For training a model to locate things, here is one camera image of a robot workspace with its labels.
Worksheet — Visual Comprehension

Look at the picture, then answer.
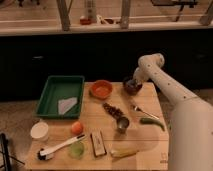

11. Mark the brown grape bunch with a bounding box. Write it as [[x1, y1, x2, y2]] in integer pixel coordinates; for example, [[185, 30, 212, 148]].
[[103, 103, 124, 119]]

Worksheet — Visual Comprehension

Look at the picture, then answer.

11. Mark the white round container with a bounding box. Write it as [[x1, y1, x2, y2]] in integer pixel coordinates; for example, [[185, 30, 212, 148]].
[[30, 122, 49, 141]]

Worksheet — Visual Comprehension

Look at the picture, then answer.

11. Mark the green chili pepper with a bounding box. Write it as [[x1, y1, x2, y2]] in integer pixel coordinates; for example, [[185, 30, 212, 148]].
[[140, 117, 165, 131]]

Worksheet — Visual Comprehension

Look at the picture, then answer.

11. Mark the orange bowl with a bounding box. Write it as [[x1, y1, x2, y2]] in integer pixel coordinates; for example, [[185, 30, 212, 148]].
[[90, 80, 113, 100]]

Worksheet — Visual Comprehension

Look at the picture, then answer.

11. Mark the red object on shelf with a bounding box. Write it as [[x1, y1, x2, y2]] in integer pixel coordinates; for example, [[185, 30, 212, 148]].
[[79, 16, 92, 25]]

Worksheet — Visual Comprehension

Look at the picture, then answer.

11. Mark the orange fruit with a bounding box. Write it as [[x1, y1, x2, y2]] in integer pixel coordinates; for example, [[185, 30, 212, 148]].
[[71, 121, 83, 135]]

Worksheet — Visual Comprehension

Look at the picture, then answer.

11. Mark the metal measuring cup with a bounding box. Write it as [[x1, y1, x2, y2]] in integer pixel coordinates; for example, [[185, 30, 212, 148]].
[[116, 117, 130, 133]]

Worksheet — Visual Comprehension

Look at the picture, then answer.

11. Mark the grey folded cloth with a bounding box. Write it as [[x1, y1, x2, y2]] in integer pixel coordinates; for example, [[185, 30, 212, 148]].
[[58, 97, 77, 115]]

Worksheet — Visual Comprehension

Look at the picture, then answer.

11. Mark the green plastic tray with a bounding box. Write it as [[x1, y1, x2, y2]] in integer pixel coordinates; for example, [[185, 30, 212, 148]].
[[36, 75, 84, 119]]

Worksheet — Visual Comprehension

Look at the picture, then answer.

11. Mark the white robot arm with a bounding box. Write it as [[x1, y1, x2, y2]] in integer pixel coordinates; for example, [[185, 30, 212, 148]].
[[133, 53, 213, 171]]

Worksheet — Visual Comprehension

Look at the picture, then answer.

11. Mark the brown white eraser block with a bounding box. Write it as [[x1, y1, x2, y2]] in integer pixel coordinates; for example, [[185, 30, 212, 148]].
[[90, 131, 107, 157]]

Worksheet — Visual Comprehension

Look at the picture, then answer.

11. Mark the purple bowl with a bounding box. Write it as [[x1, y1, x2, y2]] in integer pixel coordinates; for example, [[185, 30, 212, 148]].
[[123, 77, 142, 95]]

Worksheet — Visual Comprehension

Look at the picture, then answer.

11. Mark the white dish brush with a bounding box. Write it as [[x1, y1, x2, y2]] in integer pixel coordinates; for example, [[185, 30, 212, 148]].
[[37, 134, 85, 160]]

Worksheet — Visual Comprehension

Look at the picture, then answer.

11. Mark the green cup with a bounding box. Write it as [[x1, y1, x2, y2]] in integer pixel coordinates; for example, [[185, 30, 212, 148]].
[[69, 142, 84, 159]]

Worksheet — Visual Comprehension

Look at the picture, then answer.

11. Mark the blue sponge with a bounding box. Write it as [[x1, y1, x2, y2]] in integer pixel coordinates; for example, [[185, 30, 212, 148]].
[[127, 79, 136, 86]]

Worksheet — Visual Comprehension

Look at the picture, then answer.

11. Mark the black stand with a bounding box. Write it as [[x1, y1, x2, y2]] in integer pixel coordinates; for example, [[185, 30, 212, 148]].
[[0, 133, 22, 171]]

